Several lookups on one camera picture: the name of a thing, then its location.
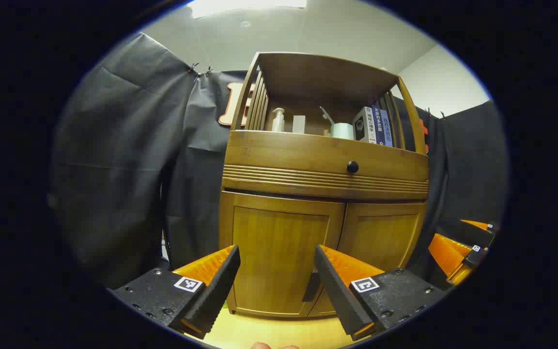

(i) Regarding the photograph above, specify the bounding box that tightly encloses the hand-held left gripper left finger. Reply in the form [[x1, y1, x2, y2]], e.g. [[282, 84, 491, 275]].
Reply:
[[107, 245, 241, 340]]

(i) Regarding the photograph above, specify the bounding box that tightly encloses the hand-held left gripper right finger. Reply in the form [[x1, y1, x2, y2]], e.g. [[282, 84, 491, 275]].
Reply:
[[314, 245, 447, 341]]

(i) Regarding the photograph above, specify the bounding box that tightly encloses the wooden cabinet door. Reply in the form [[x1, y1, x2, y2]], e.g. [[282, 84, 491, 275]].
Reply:
[[308, 201, 427, 318], [220, 191, 346, 319]]

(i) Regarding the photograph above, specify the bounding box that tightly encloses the wooden double-door shoe cabinet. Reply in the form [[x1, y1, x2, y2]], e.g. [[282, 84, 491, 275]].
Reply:
[[218, 51, 430, 319]]

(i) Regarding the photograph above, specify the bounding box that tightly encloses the light blue book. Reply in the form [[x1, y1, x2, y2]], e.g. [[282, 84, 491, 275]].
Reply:
[[380, 108, 394, 147]]

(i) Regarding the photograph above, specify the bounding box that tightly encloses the dark blue book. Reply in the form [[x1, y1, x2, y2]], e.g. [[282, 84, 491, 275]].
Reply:
[[372, 104, 386, 146]]

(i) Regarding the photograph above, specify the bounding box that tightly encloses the wooden drawer with black knob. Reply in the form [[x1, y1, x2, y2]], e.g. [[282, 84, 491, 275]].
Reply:
[[223, 130, 430, 192]]

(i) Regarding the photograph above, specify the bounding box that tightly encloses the pale green cylindrical container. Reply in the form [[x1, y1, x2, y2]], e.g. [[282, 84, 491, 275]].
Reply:
[[331, 123, 355, 140]]

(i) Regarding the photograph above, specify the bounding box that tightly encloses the black backdrop cloth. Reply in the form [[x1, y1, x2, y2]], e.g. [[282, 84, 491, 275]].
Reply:
[[49, 32, 510, 289]]

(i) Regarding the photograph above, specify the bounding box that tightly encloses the ceiling light panel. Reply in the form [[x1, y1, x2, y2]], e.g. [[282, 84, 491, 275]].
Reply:
[[187, 0, 309, 19]]

